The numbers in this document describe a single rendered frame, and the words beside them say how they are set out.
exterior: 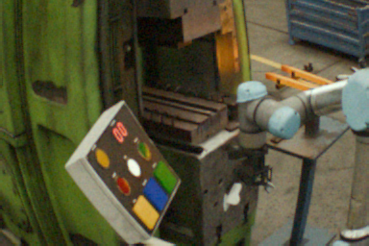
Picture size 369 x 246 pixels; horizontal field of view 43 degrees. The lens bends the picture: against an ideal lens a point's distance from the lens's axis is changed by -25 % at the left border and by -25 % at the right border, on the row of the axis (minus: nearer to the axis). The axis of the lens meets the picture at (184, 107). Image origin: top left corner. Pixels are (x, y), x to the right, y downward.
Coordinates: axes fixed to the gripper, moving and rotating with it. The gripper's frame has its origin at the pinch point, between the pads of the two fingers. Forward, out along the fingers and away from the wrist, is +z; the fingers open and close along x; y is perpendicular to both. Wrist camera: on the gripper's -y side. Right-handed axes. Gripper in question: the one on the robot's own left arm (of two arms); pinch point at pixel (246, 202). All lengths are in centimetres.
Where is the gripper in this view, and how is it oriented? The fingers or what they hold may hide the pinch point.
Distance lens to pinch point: 158.4
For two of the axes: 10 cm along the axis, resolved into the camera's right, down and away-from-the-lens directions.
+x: 8.9, -2.3, 3.8
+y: 4.4, 3.2, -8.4
